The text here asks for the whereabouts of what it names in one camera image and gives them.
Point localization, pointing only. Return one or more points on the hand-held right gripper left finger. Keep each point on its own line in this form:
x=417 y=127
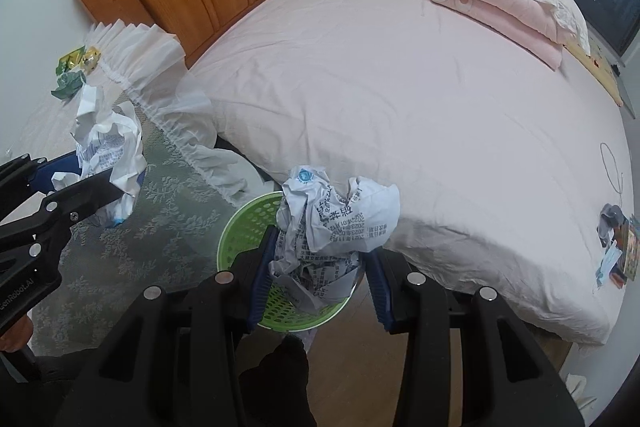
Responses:
x=262 y=277

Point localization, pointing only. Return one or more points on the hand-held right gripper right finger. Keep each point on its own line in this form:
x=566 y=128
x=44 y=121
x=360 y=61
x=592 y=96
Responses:
x=380 y=297

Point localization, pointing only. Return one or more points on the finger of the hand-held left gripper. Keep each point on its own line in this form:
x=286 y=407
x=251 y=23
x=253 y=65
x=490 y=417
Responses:
x=55 y=167
x=95 y=194

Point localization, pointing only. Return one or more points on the green plastic basket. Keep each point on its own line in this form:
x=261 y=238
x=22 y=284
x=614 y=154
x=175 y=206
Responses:
x=240 y=227

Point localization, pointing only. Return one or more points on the white printed paper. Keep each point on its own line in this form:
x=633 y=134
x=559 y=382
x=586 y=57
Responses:
x=120 y=142
x=340 y=217

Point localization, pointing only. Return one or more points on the person's left hand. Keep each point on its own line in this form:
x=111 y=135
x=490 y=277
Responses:
x=15 y=332

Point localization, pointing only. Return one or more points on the white tissue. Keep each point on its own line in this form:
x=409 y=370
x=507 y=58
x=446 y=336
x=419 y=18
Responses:
x=90 y=102

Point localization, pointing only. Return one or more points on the dark green packet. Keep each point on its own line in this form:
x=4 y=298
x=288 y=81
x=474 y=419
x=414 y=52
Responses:
x=67 y=86

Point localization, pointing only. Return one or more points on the green snack wrapper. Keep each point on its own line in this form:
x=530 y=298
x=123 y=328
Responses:
x=70 y=59

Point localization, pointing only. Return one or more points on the bed with pink sheet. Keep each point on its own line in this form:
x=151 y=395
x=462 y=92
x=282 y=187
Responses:
x=400 y=107

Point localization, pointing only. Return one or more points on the white paper scrap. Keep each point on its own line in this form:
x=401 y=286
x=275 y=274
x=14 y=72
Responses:
x=580 y=392

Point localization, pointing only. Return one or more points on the blue face mask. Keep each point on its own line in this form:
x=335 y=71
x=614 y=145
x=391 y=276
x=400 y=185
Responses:
x=607 y=262

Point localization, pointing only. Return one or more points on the grey cloth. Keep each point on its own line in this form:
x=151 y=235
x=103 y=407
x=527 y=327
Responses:
x=609 y=219

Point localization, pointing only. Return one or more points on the colourful printed box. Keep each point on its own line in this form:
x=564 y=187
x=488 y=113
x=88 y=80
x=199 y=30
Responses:
x=631 y=252

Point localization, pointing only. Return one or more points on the yellow printed cushion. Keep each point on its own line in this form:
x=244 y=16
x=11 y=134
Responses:
x=595 y=67

